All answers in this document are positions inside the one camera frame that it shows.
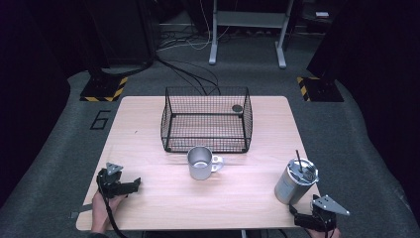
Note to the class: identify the white metal desk frame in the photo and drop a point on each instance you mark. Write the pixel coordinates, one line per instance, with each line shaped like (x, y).
(247, 20)

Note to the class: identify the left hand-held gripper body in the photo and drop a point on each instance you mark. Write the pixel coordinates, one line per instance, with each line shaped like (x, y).
(110, 185)

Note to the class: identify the grey tape strip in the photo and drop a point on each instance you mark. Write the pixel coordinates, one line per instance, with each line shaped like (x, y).
(81, 210)

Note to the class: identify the silver metal mug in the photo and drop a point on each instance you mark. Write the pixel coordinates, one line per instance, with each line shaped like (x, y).
(200, 162)

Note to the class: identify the person's right hand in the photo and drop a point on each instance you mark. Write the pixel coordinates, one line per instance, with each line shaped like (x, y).
(325, 234)

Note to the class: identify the dark round table grommet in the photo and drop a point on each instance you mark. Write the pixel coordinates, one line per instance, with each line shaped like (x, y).
(237, 108)

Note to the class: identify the black stand base striped edge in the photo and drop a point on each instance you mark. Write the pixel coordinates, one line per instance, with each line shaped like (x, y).
(104, 88)
(318, 89)

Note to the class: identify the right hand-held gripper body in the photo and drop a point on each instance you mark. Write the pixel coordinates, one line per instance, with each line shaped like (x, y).
(323, 213)

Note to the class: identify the person's left hand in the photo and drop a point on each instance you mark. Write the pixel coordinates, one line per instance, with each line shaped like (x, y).
(103, 206)

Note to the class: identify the silver steel tumbler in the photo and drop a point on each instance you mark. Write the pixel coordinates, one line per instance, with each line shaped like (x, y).
(294, 185)

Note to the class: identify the small white box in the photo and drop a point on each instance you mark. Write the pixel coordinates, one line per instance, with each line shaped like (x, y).
(322, 14)

